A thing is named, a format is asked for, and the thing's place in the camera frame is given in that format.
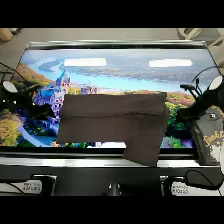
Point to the brown garment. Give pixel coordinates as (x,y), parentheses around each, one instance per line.
(113,123)

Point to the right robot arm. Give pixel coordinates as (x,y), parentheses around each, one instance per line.
(205,101)

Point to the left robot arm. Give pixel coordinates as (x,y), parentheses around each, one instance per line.
(31,106)

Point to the silver frame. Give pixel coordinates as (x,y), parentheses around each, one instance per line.
(83,162)

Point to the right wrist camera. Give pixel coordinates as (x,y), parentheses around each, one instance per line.
(187,87)

